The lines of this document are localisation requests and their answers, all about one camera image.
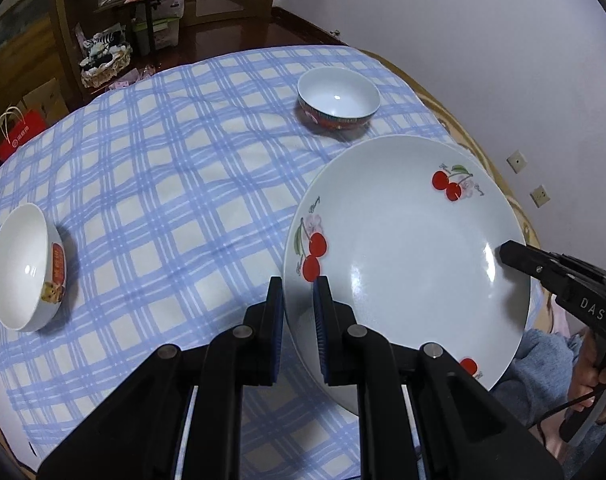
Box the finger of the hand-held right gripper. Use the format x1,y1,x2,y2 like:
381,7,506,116
499,240,564,293

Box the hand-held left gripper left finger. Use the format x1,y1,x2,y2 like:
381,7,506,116
37,276,286,480

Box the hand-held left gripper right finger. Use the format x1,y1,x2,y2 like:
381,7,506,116
313,275,566,480

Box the white cherry plate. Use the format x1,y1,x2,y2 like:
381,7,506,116
283,135,532,417

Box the small red-sided bowl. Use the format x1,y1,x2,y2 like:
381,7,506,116
297,66,382,131

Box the large white bowl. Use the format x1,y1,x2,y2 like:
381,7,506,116
0,202,68,333

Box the person's right hand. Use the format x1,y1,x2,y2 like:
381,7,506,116
573,341,606,413

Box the grey-blue fleece cloth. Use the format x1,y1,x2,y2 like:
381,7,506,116
503,327,586,431

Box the golden patterned bedsheet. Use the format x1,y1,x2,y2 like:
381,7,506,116
358,47,540,311

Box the pink clothing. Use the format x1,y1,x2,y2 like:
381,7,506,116
528,420,568,463

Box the blue checked cloth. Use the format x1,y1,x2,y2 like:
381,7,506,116
0,45,534,480

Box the pink packets on floor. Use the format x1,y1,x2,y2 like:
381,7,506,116
108,64,158,92

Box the wicker basket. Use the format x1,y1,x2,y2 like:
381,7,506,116
80,49,134,89

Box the red paper bag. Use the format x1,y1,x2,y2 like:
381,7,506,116
0,106,50,162

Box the clear storage bin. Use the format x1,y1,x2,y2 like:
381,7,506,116
132,0,187,57

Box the small folding table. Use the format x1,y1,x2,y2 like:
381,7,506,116
94,0,184,53

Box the cardboard box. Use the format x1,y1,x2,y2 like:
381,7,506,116
22,77,70,122

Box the zebra striped plush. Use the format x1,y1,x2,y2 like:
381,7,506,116
79,29,128,68

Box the wooden corner shelf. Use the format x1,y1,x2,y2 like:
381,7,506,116
52,0,204,106

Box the black cable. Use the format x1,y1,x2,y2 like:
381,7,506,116
530,382,606,441

